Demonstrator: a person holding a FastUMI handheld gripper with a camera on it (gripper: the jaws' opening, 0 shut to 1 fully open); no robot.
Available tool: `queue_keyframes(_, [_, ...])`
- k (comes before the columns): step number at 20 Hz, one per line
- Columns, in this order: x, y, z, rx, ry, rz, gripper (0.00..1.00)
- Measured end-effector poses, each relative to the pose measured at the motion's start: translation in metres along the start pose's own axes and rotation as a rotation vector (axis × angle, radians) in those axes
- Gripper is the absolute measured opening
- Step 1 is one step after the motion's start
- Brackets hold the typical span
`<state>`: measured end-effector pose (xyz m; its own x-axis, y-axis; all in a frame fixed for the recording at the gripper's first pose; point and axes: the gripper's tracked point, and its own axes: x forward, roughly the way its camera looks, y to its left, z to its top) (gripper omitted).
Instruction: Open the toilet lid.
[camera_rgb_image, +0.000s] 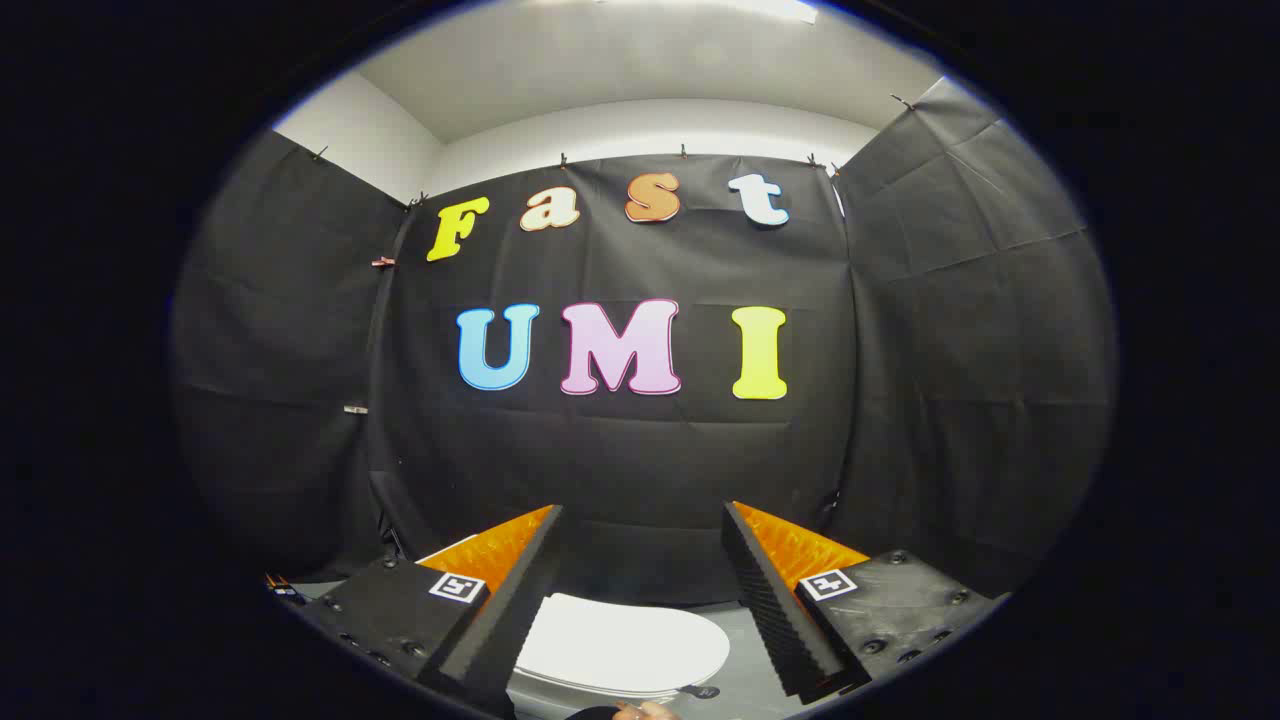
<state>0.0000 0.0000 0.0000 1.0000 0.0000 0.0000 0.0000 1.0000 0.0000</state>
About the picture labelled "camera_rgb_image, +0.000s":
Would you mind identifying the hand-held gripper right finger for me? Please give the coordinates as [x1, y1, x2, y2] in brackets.
[722, 500, 1006, 703]

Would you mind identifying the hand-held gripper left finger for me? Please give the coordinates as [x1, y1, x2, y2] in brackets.
[300, 504, 566, 720]

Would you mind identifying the white toilet seat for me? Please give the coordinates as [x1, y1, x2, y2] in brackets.
[511, 668, 691, 701]

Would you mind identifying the black backdrop cloth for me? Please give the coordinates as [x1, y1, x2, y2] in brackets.
[170, 78, 1116, 607]

